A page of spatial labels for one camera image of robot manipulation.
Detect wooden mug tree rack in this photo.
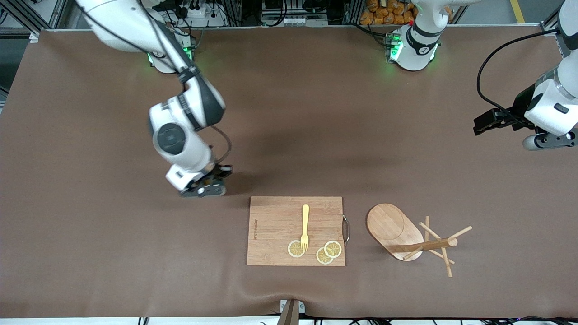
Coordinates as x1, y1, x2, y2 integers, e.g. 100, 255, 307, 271
366, 203, 473, 278

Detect black electronics rack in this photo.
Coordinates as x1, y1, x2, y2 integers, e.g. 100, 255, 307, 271
228, 0, 362, 27

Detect bamboo cutting board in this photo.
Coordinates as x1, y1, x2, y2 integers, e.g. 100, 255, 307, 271
247, 196, 350, 267

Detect yellow plastic fork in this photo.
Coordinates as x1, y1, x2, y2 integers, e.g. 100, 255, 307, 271
300, 204, 310, 252

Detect brown table mat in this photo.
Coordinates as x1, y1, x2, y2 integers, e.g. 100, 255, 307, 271
0, 25, 578, 319

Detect orange snack packets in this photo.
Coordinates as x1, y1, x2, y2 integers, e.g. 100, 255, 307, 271
360, 0, 418, 26

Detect white power strip with plugs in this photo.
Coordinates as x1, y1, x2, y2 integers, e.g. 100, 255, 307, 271
178, 4, 228, 28

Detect long white power strip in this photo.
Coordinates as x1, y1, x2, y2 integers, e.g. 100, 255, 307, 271
262, 16, 328, 27

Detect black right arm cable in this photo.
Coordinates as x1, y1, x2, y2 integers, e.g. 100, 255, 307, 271
135, 0, 233, 165

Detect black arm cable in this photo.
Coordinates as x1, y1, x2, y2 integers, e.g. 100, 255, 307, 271
477, 29, 561, 123
135, 0, 233, 165

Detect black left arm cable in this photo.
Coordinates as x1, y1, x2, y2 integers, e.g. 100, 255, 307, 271
477, 29, 561, 123

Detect aluminium frame post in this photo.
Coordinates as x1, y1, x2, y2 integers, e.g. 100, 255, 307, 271
0, 0, 69, 32
541, 7, 567, 34

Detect grey mounting bracket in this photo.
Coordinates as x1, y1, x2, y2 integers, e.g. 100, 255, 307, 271
280, 299, 306, 315

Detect brown camera pole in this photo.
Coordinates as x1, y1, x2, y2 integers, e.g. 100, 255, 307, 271
276, 299, 300, 325

